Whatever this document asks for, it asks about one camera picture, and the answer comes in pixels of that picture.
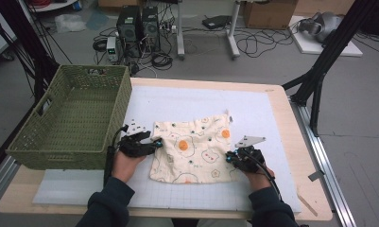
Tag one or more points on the white grid mat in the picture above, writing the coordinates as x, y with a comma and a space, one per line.
193, 101

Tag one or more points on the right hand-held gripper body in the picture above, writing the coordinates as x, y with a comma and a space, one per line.
250, 159

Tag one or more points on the black computer tower round fan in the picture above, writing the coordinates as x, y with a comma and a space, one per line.
151, 28

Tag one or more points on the person's right hand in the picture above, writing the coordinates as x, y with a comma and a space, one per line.
259, 179

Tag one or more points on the grey tape piece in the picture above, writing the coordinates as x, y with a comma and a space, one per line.
314, 176

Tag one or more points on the cream printed cloth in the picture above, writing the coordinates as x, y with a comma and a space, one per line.
193, 157

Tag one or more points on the white desk leg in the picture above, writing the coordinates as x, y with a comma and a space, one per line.
180, 31
232, 34

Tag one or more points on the black computer tower green label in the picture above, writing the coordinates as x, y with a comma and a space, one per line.
129, 28

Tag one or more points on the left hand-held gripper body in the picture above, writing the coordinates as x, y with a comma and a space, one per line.
133, 145

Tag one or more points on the green woven basket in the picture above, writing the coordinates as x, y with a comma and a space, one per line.
51, 148

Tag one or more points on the person's left hand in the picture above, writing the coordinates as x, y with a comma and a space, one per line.
125, 167

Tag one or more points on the clear plastic bag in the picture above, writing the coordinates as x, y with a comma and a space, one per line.
70, 22

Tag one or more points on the thin wooden strip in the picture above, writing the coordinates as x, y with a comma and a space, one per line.
308, 205

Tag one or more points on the large cardboard box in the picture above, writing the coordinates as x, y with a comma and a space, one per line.
269, 14

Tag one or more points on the small white power supply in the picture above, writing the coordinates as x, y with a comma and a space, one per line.
111, 48

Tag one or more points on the grey headset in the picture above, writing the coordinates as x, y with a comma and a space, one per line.
322, 25

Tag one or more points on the flat black device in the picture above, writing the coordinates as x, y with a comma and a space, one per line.
216, 21

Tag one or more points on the aluminium rail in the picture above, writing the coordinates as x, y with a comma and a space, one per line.
322, 151
1, 179

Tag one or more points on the black metal stand with feet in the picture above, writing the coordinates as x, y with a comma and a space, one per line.
338, 44

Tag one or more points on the white foam board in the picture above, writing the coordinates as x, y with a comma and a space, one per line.
306, 47

